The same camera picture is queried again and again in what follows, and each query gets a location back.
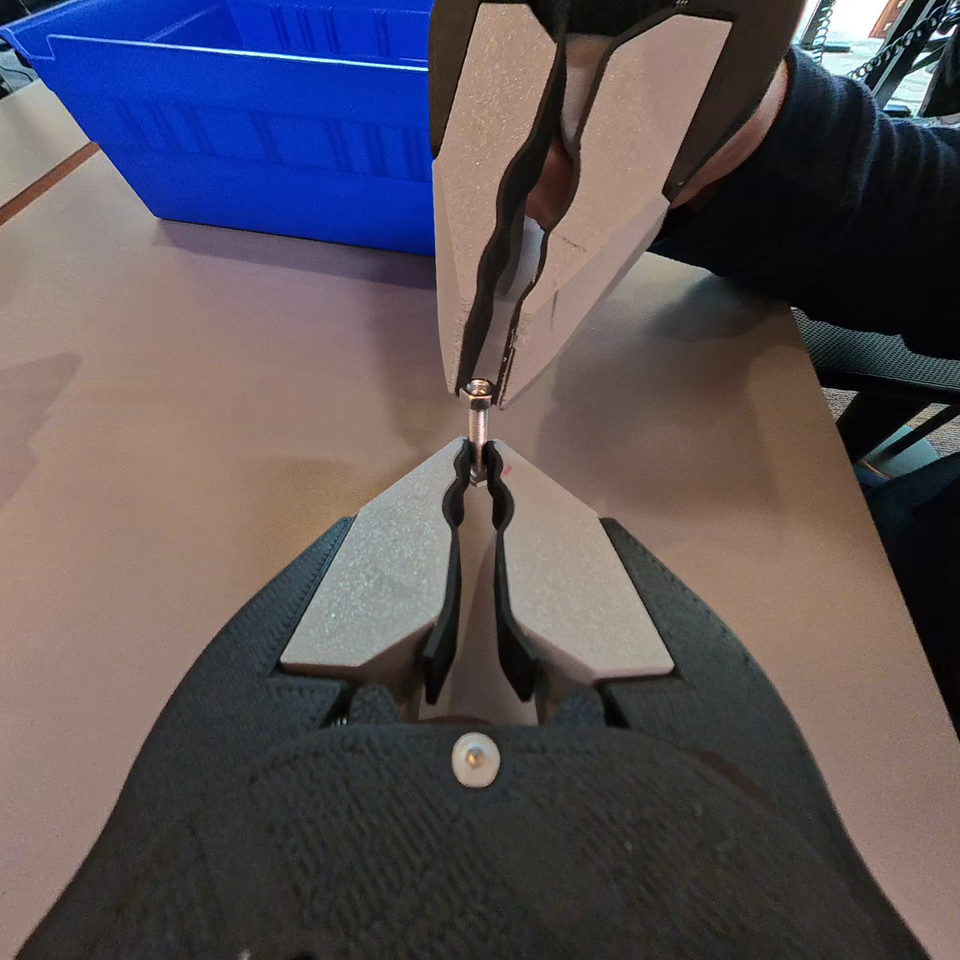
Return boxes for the black mesh office chair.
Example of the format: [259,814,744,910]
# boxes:
[795,307,960,481]

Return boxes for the silver bolt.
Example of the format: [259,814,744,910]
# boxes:
[466,401,490,490]

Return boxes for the black coiled cable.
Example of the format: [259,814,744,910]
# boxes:
[855,18,957,85]

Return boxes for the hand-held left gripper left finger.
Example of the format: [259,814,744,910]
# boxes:
[279,437,472,706]

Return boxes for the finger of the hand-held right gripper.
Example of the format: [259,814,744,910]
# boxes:
[496,13,735,408]
[431,2,565,396]

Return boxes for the person's right hand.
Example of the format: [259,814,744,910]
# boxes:
[523,61,790,235]

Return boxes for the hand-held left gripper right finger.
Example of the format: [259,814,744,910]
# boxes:
[484,438,676,705]

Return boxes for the person's right forearm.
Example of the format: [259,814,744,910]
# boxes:
[652,45,960,357]

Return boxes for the blue plastic bin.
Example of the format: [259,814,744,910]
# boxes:
[0,0,440,258]

